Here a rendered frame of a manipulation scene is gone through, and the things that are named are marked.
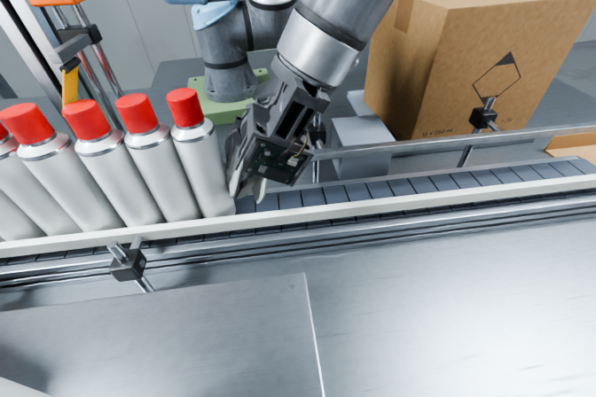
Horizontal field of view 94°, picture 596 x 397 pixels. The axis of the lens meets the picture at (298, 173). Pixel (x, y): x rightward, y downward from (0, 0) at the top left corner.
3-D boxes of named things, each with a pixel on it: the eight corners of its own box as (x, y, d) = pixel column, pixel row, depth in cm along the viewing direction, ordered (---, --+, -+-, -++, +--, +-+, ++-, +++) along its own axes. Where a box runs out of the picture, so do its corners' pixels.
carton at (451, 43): (407, 151, 61) (448, 7, 43) (362, 101, 78) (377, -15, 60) (524, 128, 65) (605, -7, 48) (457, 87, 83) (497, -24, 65)
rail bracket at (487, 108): (467, 190, 54) (507, 114, 43) (447, 167, 59) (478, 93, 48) (483, 189, 54) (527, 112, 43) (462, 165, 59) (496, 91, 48)
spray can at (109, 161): (129, 243, 41) (38, 120, 27) (138, 216, 45) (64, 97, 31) (165, 238, 41) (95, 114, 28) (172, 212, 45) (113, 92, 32)
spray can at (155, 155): (168, 238, 41) (100, 114, 28) (168, 213, 45) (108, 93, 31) (205, 228, 43) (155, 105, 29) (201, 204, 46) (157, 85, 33)
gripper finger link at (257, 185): (234, 221, 38) (262, 173, 33) (236, 190, 42) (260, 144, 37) (255, 226, 39) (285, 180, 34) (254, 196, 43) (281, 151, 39)
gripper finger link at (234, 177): (211, 216, 37) (236, 165, 32) (215, 185, 41) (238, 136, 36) (234, 221, 38) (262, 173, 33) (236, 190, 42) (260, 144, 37)
